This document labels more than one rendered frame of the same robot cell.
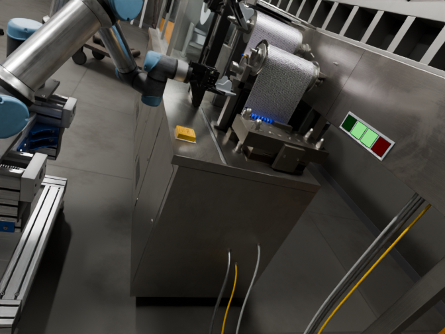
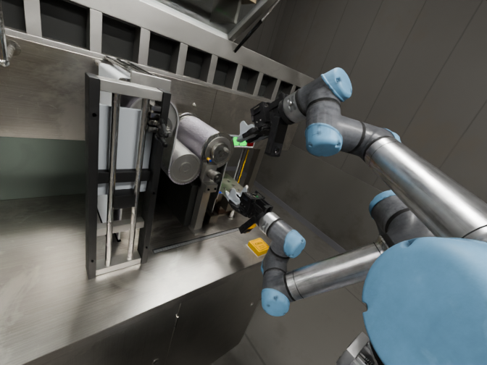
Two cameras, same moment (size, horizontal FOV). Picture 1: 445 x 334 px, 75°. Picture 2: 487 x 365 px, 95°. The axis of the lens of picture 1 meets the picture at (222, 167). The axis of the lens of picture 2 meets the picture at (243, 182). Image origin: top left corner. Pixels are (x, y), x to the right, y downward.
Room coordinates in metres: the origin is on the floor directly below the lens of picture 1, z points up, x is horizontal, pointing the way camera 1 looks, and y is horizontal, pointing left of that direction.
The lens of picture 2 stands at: (1.43, 0.87, 1.51)
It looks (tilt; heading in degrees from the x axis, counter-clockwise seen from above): 24 degrees down; 250
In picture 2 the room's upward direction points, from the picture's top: 18 degrees clockwise
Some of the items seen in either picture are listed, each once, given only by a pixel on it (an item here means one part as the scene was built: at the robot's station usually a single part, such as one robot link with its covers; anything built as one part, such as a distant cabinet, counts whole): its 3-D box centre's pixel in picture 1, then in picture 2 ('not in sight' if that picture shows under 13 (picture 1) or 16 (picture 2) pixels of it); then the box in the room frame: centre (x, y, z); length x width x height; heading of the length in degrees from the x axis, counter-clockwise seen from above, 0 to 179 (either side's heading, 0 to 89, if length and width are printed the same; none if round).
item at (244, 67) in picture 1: (230, 96); (204, 200); (1.29, 0.10, 1.05); 0.06 x 0.05 x 0.31; 117
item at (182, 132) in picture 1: (185, 133); (259, 246); (1.03, 0.19, 0.91); 0.07 x 0.07 x 0.02; 27
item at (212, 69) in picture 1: (201, 76); (255, 208); (1.12, 0.22, 1.12); 0.12 x 0.08 x 0.09; 117
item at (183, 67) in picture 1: (181, 71); (269, 223); (1.09, 0.29, 1.11); 0.08 x 0.05 x 0.08; 27
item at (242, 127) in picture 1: (280, 139); (218, 183); (1.19, -0.18, 1.00); 0.40 x 0.16 x 0.06; 117
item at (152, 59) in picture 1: (160, 65); (285, 239); (1.05, 0.36, 1.11); 0.11 x 0.08 x 0.09; 117
